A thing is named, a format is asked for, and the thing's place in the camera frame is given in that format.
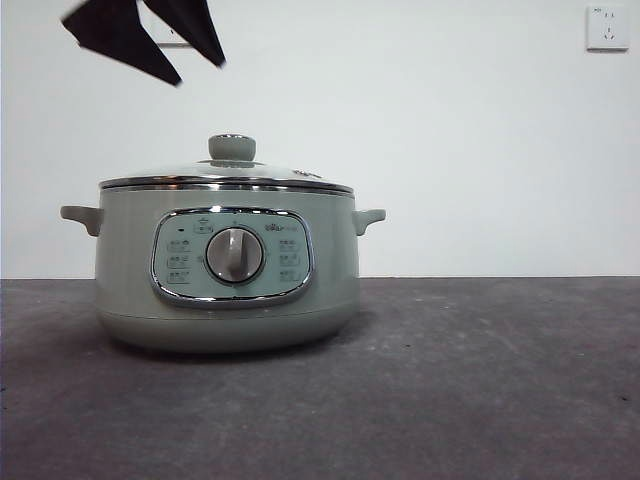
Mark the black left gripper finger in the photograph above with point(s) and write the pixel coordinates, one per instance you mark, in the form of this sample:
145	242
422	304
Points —
195	25
115	30

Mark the white wall socket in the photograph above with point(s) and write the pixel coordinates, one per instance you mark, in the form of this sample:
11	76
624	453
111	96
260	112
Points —
167	37
607	27

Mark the grey-green electric cooking pot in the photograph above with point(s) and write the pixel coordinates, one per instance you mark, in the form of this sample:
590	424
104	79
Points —
125	260

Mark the glass pot lid with knob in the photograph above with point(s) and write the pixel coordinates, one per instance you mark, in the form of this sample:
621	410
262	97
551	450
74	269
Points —
231	147

